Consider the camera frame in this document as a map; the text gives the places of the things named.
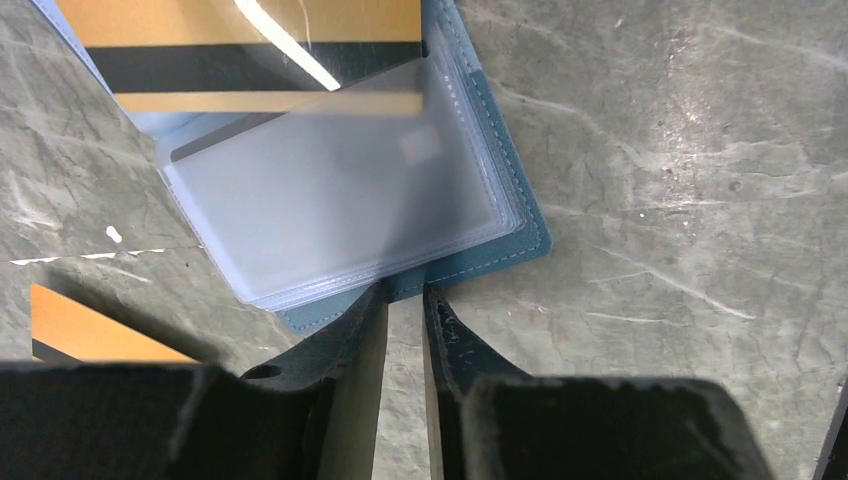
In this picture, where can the blue leather card holder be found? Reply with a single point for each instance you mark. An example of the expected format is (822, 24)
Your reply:
(300, 211)

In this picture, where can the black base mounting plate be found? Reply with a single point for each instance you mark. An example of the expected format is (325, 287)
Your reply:
(832, 461)

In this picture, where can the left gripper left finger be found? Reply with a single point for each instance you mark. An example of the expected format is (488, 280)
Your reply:
(308, 413)

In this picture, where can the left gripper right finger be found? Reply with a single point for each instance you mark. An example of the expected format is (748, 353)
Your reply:
(489, 419)

